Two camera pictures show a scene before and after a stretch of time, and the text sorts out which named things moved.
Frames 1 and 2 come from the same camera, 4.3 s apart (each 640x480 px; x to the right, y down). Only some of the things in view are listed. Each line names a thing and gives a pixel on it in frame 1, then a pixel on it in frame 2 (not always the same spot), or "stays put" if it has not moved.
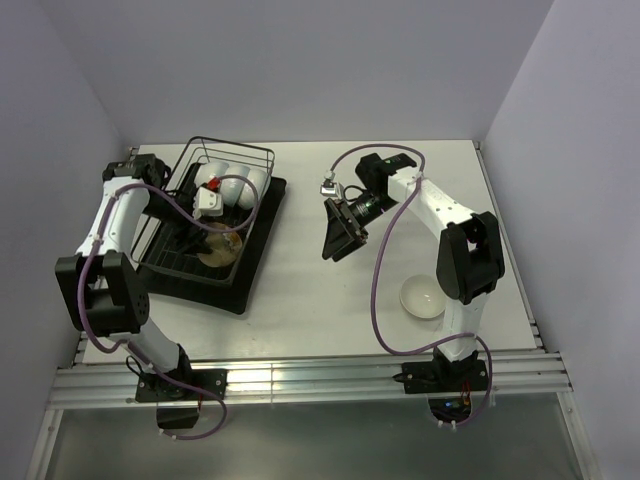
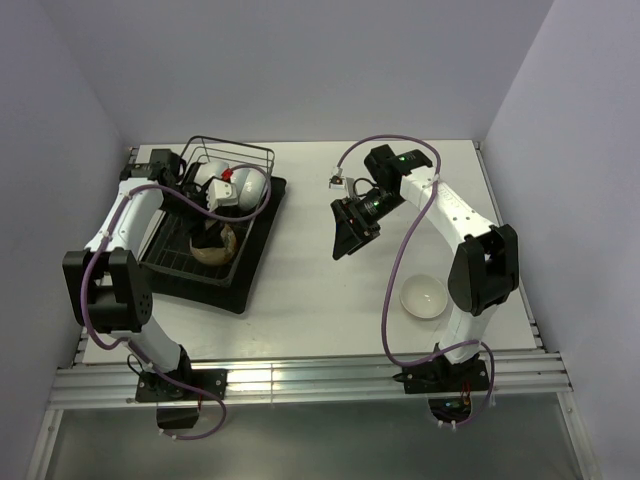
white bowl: (209, 170) stays put
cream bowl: (225, 245) stays put
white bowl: (423, 296) stays put
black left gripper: (193, 243) → (202, 236)
